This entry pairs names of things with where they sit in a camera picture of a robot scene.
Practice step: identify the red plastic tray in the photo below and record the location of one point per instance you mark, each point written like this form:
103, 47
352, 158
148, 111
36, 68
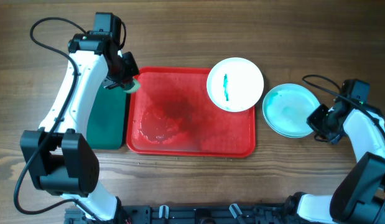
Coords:
171, 114

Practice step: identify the green water tray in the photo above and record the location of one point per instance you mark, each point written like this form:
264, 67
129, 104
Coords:
106, 122

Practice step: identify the white plate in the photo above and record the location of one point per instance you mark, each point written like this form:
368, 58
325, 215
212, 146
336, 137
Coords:
289, 129
235, 84
289, 101

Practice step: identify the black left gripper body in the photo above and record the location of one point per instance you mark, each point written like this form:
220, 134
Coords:
122, 71

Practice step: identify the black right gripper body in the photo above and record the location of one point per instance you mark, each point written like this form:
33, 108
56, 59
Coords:
324, 119

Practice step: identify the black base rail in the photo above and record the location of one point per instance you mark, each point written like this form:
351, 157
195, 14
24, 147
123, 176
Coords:
261, 213

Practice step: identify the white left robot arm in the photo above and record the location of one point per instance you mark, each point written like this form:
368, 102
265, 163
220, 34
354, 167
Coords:
58, 157

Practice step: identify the green yellow sponge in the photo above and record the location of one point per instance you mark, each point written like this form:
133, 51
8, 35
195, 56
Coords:
131, 87

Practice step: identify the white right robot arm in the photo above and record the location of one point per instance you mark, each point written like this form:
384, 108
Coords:
360, 198

